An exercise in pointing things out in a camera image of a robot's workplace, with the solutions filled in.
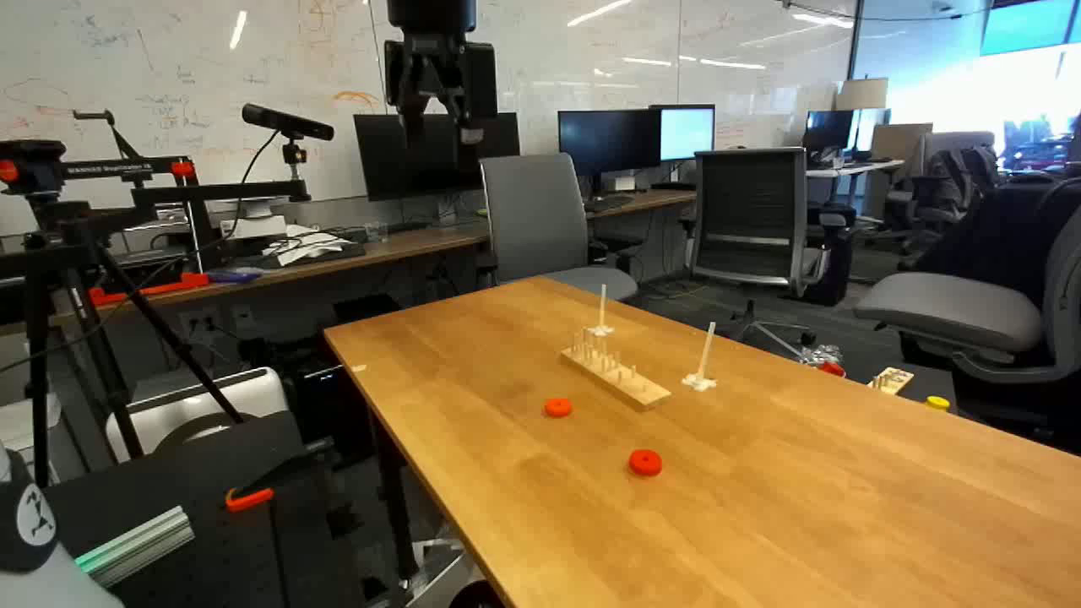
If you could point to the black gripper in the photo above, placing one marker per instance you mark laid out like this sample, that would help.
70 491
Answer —
430 15

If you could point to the wooden stand with clear pegs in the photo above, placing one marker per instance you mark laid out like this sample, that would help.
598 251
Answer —
629 382

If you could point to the small white peg stand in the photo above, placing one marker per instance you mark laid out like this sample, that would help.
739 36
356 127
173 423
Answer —
701 381

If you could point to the large black monitor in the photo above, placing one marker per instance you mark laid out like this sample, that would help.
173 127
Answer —
391 158

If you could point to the dark computer monitor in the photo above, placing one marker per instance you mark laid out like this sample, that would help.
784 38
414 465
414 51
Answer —
601 139

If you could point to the long wooden desk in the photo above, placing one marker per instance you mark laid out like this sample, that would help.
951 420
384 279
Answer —
372 255

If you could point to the white crumpled papers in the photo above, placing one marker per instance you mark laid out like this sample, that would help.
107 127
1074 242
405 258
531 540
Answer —
306 245

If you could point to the lit computer monitor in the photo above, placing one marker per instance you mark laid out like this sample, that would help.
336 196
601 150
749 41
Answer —
686 132

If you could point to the black mesh office chair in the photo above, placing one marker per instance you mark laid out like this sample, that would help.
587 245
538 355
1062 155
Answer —
749 213

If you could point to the red bar clamp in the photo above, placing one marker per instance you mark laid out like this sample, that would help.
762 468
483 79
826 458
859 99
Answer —
145 293

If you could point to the white computer case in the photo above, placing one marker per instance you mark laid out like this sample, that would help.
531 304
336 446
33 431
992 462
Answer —
223 401

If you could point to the small distant monitor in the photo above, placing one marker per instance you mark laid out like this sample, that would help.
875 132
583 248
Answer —
830 132

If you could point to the white lamp shade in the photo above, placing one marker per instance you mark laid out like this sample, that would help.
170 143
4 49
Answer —
864 94

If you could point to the small red object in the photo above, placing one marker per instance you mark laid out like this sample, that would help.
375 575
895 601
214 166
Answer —
831 370

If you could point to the small paper card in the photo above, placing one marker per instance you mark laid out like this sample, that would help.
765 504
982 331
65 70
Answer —
891 381

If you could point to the aluminium bar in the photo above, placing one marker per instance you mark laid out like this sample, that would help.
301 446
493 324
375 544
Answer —
136 544

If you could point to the gray padded office chair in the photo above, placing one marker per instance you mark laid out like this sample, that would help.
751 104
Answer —
956 310

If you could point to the small yellow object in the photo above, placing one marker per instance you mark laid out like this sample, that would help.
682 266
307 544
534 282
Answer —
936 405

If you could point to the black cap with logo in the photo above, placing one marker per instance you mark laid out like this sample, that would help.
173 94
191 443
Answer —
29 526

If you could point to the black bar camera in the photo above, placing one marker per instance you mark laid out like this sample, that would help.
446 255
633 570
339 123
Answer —
287 123

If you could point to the black camera tripod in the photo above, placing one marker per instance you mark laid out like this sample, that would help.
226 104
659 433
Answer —
37 282

